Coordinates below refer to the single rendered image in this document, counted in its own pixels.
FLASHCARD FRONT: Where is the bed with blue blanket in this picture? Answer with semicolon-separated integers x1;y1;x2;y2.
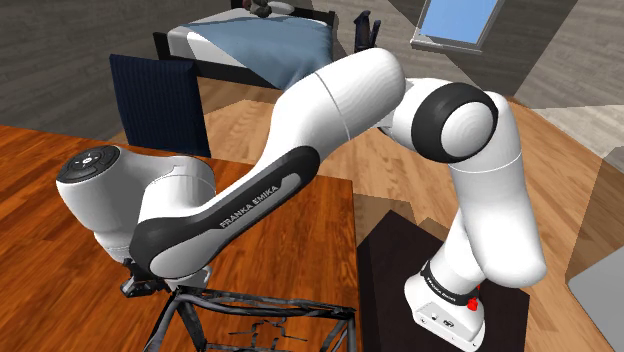
152;0;338;92

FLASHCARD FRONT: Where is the dark blue chair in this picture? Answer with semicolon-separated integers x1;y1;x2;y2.
108;53;212;159

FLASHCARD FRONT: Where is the grey framed window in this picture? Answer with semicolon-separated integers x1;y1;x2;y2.
409;0;506;54

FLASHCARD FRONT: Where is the black wire frame basket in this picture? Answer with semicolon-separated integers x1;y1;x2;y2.
142;286;359;352

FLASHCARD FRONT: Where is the brown wooden table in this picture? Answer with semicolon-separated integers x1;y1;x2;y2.
0;124;360;352

